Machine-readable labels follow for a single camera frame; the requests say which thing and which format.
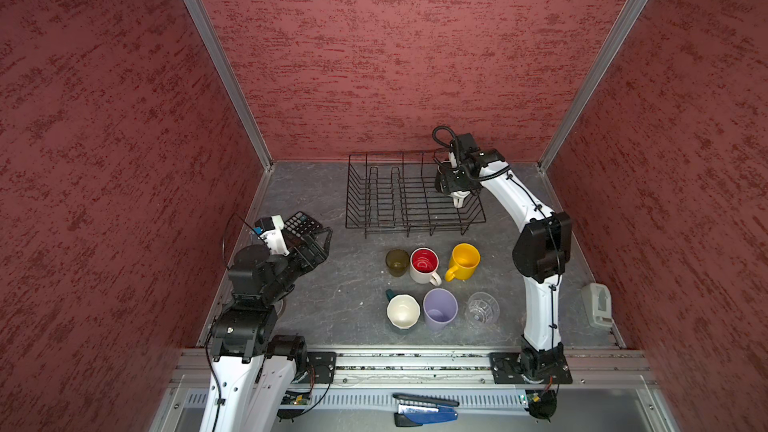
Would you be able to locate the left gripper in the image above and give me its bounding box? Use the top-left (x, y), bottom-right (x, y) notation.
top-left (263, 227), bottom-right (333, 303)

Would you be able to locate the tall white faceted mug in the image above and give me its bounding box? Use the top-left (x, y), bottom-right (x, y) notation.
top-left (450, 191), bottom-right (470, 209)

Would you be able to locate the white cup teal outside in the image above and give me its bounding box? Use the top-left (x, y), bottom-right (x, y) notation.
top-left (385, 289), bottom-right (421, 331)

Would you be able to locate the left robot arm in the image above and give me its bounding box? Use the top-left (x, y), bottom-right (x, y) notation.
top-left (200, 227), bottom-right (333, 431)

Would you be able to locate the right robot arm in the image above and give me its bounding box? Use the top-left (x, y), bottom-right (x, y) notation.
top-left (436, 151), bottom-right (572, 383)

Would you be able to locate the black calculator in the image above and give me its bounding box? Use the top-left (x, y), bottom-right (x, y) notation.
top-left (284, 211), bottom-right (323, 238)

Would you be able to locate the yellow mug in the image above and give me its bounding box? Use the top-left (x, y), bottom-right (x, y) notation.
top-left (444, 243), bottom-right (481, 282)

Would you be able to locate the olive green glass cup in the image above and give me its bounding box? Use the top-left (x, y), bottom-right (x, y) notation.
top-left (385, 249), bottom-right (410, 277)

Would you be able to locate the white mug red inside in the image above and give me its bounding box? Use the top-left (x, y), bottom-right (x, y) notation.
top-left (409, 247), bottom-right (442, 287)

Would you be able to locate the lavender cup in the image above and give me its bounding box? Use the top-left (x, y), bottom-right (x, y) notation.
top-left (423, 288), bottom-right (459, 332)

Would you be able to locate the clear glass cup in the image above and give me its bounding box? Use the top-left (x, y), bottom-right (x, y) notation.
top-left (465, 292), bottom-right (500, 326)

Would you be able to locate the left circuit board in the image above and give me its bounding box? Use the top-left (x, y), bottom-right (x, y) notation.
top-left (281, 391), bottom-right (313, 407)

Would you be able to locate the circuit board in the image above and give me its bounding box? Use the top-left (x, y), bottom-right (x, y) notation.
top-left (281, 391), bottom-right (313, 407)
top-left (526, 390), bottom-right (558, 421)

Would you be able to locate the white plastic device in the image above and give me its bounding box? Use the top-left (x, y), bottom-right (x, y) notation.
top-left (581, 283), bottom-right (614, 330)

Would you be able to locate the blue black stapler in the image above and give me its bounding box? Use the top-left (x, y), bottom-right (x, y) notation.
top-left (392, 393), bottom-right (460, 428)

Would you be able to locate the right circuit board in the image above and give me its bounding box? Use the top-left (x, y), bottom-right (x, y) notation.
top-left (526, 390), bottom-right (558, 421)

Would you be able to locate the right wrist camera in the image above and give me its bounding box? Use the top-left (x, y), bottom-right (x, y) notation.
top-left (450, 133), bottom-right (480, 162)

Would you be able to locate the black wire dish rack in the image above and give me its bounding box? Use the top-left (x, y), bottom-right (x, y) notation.
top-left (345, 151), bottom-right (486, 237)

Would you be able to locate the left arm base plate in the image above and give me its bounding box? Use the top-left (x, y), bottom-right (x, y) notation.
top-left (293, 351), bottom-right (338, 386)

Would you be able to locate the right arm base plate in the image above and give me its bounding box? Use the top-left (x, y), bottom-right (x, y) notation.
top-left (489, 352), bottom-right (573, 386)

